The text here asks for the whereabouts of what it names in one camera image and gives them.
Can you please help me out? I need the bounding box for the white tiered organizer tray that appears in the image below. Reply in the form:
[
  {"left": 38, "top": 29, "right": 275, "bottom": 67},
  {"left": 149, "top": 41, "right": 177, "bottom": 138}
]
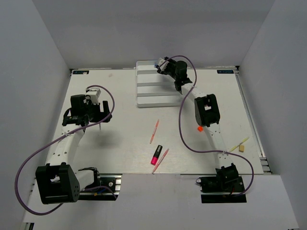
[{"left": 135, "top": 60, "right": 183, "bottom": 108}]

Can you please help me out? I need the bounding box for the yellow pen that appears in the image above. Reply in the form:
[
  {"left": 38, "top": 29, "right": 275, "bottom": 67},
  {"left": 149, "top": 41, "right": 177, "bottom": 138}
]
[{"left": 229, "top": 137, "right": 249, "bottom": 152}]

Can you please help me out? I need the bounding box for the right blue table label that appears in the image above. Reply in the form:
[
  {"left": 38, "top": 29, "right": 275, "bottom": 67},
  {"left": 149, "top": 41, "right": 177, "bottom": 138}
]
[{"left": 217, "top": 69, "right": 234, "bottom": 74}]

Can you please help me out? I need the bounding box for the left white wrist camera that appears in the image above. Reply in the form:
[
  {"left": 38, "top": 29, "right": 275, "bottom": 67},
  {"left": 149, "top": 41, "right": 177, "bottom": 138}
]
[{"left": 85, "top": 87, "right": 101, "bottom": 104}]

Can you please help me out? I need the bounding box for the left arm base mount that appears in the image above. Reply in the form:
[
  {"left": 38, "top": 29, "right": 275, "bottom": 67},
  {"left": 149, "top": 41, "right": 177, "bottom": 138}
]
[{"left": 78, "top": 174, "right": 122, "bottom": 201}]

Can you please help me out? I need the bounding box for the upper pink pen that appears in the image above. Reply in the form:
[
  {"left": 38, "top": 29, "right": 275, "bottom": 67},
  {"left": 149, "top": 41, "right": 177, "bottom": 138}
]
[{"left": 149, "top": 119, "right": 159, "bottom": 144}]

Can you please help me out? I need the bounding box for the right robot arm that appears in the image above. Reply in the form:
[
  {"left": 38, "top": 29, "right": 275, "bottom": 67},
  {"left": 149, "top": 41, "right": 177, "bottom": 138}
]
[{"left": 156, "top": 57, "right": 238, "bottom": 191}]

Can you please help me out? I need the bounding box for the blue table label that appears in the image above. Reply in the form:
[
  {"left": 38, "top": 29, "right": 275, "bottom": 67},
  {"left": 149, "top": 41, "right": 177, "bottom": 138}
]
[
  {"left": 217, "top": 69, "right": 234, "bottom": 74},
  {"left": 72, "top": 70, "right": 89, "bottom": 75}
]

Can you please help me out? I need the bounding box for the lower pink pen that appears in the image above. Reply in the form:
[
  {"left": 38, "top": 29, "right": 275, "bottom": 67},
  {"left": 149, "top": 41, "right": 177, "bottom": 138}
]
[{"left": 152, "top": 149, "right": 169, "bottom": 174}]

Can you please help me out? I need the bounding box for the left blue table label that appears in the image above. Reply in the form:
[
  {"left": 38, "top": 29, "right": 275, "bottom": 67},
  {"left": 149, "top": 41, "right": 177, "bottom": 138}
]
[{"left": 72, "top": 70, "right": 89, "bottom": 75}]

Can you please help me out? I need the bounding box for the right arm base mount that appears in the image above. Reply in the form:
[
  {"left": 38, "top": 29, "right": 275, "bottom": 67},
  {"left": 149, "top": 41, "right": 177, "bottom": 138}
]
[{"left": 195, "top": 176, "right": 247, "bottom": 204}]

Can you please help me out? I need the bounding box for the orange-capped black marker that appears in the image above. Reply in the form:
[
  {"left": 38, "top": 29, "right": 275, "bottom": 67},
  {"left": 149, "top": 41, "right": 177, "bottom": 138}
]
[{"left": 197, "top": 126, "right": 203, "bottom": 132}]

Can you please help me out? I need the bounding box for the pink black highlighter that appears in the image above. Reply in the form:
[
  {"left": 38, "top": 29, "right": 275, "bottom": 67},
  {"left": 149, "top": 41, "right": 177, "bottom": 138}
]
[{"left": 151, "top": 145, "right": 163, "bottom": 165}]

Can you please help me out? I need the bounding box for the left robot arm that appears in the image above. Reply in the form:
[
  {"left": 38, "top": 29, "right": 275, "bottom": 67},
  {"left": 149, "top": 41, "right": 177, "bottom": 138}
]
[{"left": 35, "top": 89, "right": 112, "bottom": 204}]

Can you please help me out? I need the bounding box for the pink pen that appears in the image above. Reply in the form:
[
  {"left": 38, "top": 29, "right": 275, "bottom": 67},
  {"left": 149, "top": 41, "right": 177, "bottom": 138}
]
[
  {"left": 152, "top": 149, "right": 169, "bottom": 174},
  {"left": 149, "top": 119, "right": 159, "bottom": 144}
]

